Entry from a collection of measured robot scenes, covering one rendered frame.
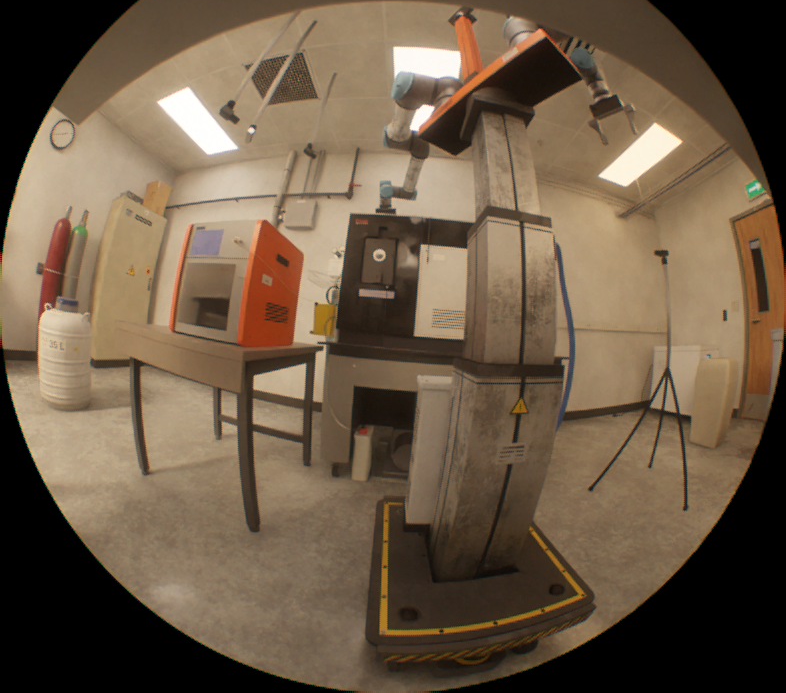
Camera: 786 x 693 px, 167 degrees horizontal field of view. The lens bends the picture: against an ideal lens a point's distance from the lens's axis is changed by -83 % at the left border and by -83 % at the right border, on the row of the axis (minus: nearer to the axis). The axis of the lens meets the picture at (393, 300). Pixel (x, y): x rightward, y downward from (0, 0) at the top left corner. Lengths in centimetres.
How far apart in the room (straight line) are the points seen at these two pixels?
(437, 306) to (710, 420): 238
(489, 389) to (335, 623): 76
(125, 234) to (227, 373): 304
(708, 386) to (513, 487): 226
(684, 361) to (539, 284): 304
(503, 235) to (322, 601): 104
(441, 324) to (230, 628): 145
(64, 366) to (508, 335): 229
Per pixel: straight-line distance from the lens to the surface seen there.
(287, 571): 103
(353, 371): 129
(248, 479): 101
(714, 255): 408
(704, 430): 271
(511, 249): 50
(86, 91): 15
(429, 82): 101
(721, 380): 259
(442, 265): 139
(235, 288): 92
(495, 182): 57
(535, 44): 73
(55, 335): 219
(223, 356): 82
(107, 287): 357
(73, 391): 226
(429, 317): 134
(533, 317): 49
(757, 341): 379
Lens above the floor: 79
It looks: 8 degrees up
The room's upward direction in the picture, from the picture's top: 5 degrees clockwise
